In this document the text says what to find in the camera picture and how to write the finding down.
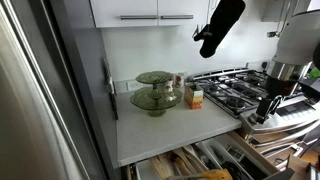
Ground orange white carton box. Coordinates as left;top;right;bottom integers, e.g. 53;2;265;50
184;83;204;110

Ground white upper cabinet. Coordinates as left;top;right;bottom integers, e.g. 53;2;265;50
90;0;220;28

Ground white wall outlet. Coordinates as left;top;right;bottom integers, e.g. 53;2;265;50
126;80;143;91

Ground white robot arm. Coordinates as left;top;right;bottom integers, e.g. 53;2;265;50
254;9;320;124

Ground green glass tiered stand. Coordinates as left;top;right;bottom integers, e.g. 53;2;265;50
130;71;182;117

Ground yellow wooden spatula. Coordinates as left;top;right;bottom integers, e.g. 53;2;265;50
168;169;233;180

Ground stainless refrigerator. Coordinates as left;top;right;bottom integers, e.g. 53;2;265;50
0;0;108;180

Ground black oven mitt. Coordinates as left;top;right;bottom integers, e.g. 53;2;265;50
194;0;246;58

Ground stainless gas stove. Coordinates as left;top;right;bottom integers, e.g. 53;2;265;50
188;68;319;157

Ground red label tin can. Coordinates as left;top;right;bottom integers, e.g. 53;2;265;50
175;73;185;88

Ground open wooden drawer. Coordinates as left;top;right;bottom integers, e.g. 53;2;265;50
124;131;279;180

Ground wooden spatulas in drawer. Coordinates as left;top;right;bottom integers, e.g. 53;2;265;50
149;145;208;180

